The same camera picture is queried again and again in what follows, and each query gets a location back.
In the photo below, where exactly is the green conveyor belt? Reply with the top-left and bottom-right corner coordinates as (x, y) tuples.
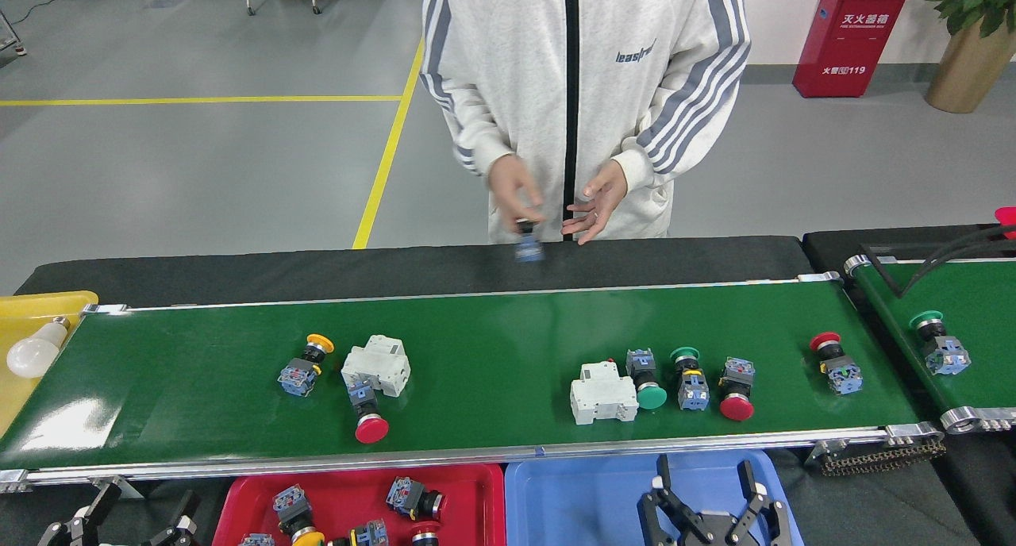
(843, 254), (1016, 434)
(0, 272), (947, 495)

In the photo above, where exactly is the person's left hand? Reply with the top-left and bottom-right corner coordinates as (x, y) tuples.
(561, 160), (629, 245)

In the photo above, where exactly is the black guide frame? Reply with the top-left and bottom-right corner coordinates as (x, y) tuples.
(860, 243), (922, 298)

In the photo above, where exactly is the red fire extinguisher box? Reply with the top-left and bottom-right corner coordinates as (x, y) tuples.
(792, 0), (912, 98)

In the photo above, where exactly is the black table cover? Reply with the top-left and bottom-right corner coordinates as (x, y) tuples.
(16, 235), (814, 309)

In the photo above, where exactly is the blue plastic tray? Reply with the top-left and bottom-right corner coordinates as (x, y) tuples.
(505, 449), (795, 546)

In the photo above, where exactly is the potted plant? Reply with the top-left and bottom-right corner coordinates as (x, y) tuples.
(925, 0), (1016, 114)

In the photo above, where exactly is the person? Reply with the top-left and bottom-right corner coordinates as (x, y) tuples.
(419, 0), (751, 247)

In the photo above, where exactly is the conveyor drive chain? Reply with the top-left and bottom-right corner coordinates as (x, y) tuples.
(822, 439), (947, 477)

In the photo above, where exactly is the person's right hand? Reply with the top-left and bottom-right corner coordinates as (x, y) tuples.
(487, 153), (547, 228)

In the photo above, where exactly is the yellow push button switch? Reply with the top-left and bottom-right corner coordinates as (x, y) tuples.
(272, 485), (327, 546)
(278, 333), (335, 398)

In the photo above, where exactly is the white circuit breaker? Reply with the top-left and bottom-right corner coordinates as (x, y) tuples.
(341, 335), (412, 398)
(570, 361), (640, 426)

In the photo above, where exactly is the yellow plastic tray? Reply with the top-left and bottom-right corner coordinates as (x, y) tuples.
(0, 290), (100, 440)

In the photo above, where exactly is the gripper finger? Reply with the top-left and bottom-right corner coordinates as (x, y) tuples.
(639, 455), (715, 546)
(151, 492), (199, 546)
(38, 483), (121, 546)
(729, 460), (791, 546)

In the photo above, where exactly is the white light bulb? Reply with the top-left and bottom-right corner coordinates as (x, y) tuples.
(6, 316), (71, 379)

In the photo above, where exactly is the black cable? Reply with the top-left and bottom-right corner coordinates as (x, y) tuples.
(905, 225), (1016, 293)

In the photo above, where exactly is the red plastic tray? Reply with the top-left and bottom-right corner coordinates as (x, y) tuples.
(213, 463), (506, 546)

